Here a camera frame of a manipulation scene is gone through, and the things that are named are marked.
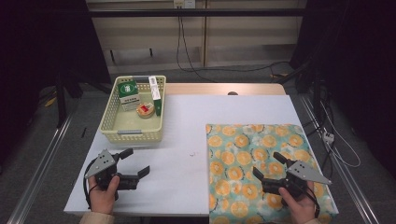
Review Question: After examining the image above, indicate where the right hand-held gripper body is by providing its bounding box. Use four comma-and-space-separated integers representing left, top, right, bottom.
262, 159, 332, 207

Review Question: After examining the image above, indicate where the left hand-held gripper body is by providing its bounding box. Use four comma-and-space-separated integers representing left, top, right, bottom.
84, 148, 139, 202

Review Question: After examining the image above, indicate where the pale yellow perforated plastic basket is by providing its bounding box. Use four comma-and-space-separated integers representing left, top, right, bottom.
98, 75, 167, 145

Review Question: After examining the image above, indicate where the fruit print shopping bag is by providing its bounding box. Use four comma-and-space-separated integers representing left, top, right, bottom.
205, 123, 340, 224

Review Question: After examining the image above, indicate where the round wooden box red label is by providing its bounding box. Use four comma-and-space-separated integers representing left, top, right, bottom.
135, 102, 156, 119

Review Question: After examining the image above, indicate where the person's left hand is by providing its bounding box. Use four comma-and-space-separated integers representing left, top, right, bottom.
88, 175, 121, 216

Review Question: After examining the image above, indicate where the person's right hand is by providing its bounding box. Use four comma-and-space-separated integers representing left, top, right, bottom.
278, 181, 318, 224

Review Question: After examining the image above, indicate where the white power strip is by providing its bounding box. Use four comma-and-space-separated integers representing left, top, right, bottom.
321, 130, 336, 145

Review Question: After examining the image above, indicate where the black metal stand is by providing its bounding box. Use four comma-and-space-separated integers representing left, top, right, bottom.
274, 59, 331, 125
54, 71, 113, 129

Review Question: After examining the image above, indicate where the left hand-held gripper black cable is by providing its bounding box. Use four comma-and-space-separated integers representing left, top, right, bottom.
82, 158, 101, 210

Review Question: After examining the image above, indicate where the hand-held gripper black cable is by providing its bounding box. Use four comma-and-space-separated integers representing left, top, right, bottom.
82, 158, 101, 210
306, 185, 321, 219

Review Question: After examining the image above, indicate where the right hand-held gripper black cable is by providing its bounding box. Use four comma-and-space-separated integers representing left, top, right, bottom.
306, 185, 321, 219

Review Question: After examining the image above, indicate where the metal floor rail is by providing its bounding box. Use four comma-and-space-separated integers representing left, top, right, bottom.
6, 115, 74, 224
298, 94, 379, 224

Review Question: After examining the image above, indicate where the white floor cable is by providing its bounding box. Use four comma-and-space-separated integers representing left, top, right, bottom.
320, 102, 362, 169

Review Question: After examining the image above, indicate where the black hanging cable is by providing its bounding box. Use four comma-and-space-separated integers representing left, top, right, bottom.
178, 7, 292, 73
176, 7, 218, 83

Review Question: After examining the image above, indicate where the white wall socket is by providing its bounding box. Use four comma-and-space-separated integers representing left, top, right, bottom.
173, 0, 196, 9

